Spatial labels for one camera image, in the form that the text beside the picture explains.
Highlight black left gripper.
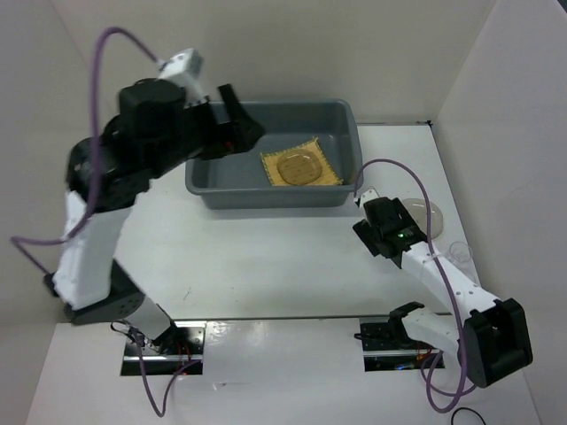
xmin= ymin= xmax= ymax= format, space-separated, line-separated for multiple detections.
xmin=156 ymin=84 xmax=268 ymax=177

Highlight clear glass plate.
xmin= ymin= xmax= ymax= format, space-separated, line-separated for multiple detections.
xmin=401 ymin=198 xmax=444 ymax=240
xmin=276 ymin=150 xmax=322 ymax=186

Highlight yellow bamboo placemat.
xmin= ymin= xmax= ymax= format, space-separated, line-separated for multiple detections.
xmin=260 ymin=136 xmax=343 ymax=187

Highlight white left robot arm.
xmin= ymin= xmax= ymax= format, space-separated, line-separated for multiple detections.
xmin=44 ymin=79 xmax=266 ymax=354

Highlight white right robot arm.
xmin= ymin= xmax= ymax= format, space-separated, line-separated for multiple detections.
xmin=353 ymin=190 xmax=533 ymax=388

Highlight grey plastic bin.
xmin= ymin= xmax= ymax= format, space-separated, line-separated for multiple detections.
xmin=185 ymin=99 xmax=362 ymax=210

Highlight clear glass cup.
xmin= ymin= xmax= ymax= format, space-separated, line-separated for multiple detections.
xmin=447 ymin=241 xmax=473 ymax=270

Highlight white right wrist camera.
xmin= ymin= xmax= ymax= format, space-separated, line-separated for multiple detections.
xmin=353 ymin=187 xmax=380 ymax=209

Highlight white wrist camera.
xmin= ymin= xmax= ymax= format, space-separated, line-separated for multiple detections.
xmin=157 ymin=48 xmax=207 ymax=105
xmin=353 ymin=187 xmax=380 ymax=209

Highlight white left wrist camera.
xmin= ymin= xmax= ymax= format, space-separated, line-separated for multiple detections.
xmin=157 ymin=48 xmax=207 ymax=105

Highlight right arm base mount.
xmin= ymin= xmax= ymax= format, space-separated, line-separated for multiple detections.
xmin=353 ymin=316 xmax=439 ymax=372

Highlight black cable loop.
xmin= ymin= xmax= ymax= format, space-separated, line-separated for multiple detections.
xmin=450 ymin=406 xmax=488 ymax=425

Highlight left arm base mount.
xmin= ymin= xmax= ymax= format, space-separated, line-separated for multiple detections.
xmin=110 ymin=321 xmax=206 ymax=376

